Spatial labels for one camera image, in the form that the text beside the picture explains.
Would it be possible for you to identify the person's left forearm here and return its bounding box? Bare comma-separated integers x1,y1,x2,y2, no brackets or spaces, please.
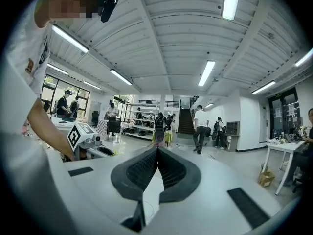
26,97,76,162

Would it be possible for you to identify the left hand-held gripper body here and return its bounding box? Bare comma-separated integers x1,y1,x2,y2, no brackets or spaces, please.
67,122,102,161

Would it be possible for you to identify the dark glass door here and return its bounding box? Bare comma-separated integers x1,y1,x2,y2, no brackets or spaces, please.
268,87,301,142

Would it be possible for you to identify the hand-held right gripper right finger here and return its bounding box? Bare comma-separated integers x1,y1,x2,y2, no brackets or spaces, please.
157,145,202,204

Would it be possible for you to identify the black office chair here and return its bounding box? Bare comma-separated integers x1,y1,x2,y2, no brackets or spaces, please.
107,117,122,142
90,110,100,128

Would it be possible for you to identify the dark staircase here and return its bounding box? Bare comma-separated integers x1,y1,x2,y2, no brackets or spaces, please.
178,108,197,135

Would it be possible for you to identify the long ceiling light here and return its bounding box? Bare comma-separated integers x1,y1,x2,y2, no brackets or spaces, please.
46,62,69,75
251,80,276,95
294,48,313,67
51,23,89,54
83,80,102,91
110,68,133,86
221,0,242,22
198,60,217,87

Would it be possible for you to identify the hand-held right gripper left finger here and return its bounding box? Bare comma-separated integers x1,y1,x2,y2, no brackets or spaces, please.
111,145,159,233

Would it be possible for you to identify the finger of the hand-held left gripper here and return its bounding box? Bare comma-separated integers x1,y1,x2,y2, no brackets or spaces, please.
96,146,115,158

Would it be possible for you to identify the person's head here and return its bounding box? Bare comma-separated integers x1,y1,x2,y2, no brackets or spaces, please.
33,0,101,29

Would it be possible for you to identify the grey cabinet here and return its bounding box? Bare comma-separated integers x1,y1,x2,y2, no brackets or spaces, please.
225,121,241,152

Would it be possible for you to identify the person's white t-shirt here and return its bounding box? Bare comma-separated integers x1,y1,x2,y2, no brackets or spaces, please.
5,0,54,99

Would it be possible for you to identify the white table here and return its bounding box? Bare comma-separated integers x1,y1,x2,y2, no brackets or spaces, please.
265,140,307,196

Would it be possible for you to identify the cardboard box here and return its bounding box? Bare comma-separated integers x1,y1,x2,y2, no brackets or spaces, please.
258,166,276,187

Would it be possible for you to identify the black framed window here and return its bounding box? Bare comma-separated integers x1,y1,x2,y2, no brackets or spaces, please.
41,74,91,119

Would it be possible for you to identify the white metal shelving rack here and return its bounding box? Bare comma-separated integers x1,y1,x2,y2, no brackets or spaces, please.
123,102,161,141

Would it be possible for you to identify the black head camera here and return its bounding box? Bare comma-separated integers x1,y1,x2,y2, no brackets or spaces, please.
98,0,121,23

